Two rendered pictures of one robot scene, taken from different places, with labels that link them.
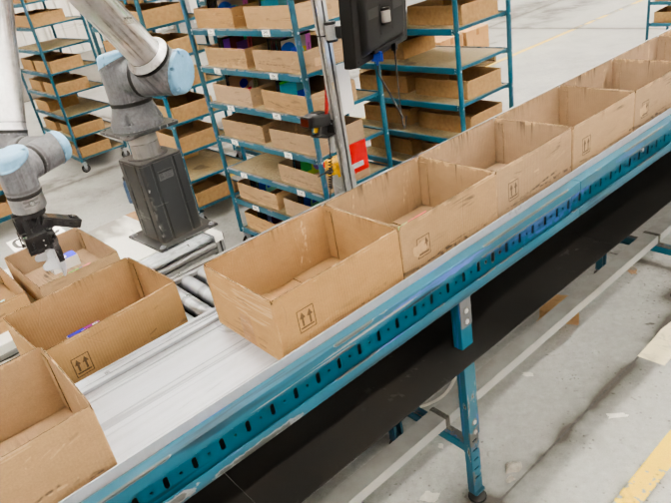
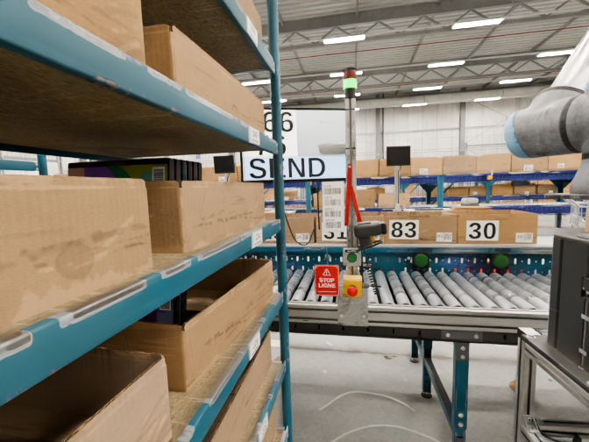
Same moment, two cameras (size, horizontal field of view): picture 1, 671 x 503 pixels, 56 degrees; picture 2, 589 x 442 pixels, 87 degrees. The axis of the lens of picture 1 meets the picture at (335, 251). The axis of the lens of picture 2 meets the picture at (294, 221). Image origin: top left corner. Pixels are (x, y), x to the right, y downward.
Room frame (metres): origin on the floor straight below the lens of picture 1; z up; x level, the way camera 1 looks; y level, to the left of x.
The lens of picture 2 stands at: (3.40, 0.63, 1.23)
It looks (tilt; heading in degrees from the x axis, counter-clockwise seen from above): 6 degrees down; 227
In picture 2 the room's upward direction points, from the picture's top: 2 degrees counter-clockwise
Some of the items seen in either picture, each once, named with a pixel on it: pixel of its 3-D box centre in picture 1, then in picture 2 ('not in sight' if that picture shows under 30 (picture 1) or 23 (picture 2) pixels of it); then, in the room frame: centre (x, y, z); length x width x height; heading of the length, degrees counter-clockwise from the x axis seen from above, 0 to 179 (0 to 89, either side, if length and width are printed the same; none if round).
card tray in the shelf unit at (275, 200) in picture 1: (277, 186); not in sight; (3.54, 0.27, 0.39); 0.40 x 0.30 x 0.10; 37
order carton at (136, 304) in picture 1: (99, 323); not in sight; (1.54, 0.70, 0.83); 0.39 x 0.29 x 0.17; 130
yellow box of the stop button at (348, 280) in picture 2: (329, 169); (362, 287); (2.43, -0.04, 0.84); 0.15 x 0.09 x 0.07; 126
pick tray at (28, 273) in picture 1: (64, 265); not in sight; (2.06, 0.97, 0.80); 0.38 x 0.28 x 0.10; 38
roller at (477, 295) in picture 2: not in sight; (471, 291); (1.87, 0.17, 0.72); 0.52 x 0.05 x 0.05; 36
